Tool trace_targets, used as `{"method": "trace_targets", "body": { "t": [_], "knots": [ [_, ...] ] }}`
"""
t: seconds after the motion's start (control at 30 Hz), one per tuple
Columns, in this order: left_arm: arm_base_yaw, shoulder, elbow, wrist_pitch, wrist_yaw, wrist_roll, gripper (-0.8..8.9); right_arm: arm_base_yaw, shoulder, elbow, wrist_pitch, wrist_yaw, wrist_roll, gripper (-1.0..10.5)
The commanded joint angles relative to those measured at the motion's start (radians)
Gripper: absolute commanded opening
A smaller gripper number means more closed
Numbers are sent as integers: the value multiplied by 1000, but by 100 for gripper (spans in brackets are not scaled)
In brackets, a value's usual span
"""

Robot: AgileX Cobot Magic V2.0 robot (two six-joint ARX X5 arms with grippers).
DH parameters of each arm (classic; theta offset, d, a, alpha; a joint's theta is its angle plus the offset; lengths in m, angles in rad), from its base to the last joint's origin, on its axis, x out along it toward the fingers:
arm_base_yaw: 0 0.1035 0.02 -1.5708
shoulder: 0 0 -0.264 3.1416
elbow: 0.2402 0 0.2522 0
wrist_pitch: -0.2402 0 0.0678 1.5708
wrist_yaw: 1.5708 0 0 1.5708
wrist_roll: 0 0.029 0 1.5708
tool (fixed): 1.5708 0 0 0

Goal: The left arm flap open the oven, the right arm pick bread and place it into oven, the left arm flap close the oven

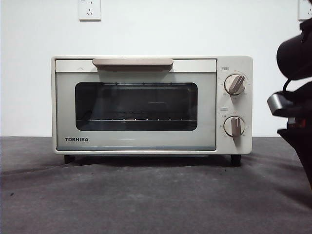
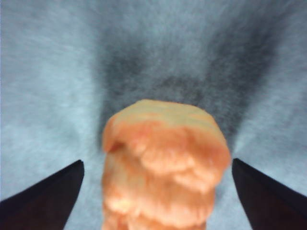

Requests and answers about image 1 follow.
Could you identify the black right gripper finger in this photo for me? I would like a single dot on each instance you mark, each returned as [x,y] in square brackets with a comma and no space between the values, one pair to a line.
[302,156]

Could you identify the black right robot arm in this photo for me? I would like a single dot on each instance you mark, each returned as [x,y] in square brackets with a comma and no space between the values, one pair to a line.
[297,56]

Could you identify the white toaster oven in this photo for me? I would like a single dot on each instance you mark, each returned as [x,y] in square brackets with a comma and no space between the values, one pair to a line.
[247,109]

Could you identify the beige timer knob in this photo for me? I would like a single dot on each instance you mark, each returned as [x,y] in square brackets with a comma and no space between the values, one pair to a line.
[234,126]

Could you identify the beige temperature knob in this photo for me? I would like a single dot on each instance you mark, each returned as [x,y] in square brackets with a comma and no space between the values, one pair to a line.
[235,85]

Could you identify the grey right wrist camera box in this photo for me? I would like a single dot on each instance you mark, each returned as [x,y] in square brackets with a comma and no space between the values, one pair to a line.
[276,102]

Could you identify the white wall socket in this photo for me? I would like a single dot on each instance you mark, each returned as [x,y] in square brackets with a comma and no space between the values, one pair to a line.
[304,14]
[89,12]

